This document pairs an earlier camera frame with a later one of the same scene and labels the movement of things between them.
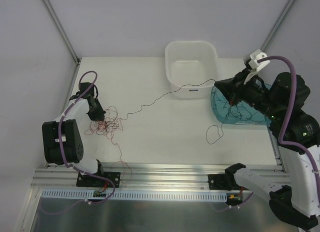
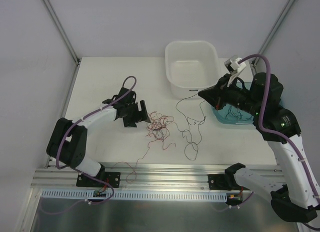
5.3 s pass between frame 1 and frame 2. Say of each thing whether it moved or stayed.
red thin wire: moved
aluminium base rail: stayed
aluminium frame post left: stayed
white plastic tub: stayed
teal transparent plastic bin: stayed
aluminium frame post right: stayed
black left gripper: moved
